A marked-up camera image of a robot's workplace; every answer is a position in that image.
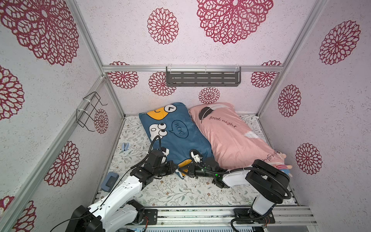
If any blue cartoon pillow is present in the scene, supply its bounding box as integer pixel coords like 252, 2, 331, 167
139, 102, 216, 167

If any pink good night pillow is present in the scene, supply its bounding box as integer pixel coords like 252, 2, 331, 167
189, 103, 279, 170

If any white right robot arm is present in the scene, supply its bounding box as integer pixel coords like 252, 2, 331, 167
177, 158, 292, 218

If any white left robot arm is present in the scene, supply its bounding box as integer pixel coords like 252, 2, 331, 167
66, 148, 178, 232

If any light blue stapler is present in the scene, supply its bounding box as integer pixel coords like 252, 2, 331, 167
122, 143, 130, 151

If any blue grey rectangular object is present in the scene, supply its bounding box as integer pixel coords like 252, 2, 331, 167
100, 172, 119, 192

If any plush doll toy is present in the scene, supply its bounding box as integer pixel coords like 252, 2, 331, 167
271, 151, 293, 177

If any aluminium front rail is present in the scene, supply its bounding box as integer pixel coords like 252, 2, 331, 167
95, 206, 318, 232

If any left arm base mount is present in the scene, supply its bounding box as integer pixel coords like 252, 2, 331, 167
128, 208, 158, 226

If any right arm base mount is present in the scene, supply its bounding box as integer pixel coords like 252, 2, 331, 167
233, 208, 275, 225

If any black wire wall rack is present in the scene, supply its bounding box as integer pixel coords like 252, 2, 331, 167
75, 91, 109, 134

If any grey wall shelf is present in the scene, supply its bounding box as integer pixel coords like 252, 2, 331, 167
165, 67, 242, 87

